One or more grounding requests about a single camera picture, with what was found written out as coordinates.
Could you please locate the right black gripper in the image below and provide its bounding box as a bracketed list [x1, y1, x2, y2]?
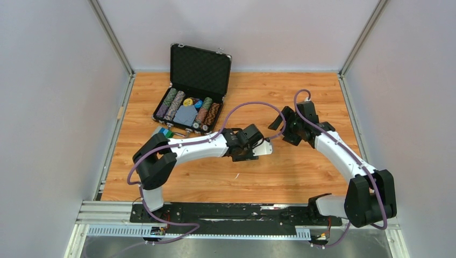
[268, 107, 303, 146]

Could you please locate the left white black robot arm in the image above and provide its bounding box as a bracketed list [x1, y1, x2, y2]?
[132, 124, 273, 222]

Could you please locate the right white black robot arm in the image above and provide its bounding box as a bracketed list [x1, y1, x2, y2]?
[268, 100, 397, 228]

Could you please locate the blue playing card deck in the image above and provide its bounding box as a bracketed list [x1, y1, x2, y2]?
[173, 105, 198, 127]

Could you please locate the black poker chip case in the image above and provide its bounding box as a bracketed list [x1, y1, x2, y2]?
[152, 43, 232, 134]

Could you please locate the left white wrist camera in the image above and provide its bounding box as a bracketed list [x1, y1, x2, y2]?
[252, 141, 273, 156]

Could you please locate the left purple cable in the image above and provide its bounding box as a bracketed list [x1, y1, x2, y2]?
[126, 101, 288, 245]

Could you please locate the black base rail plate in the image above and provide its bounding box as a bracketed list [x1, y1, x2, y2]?
[130, 202, 343, 240]

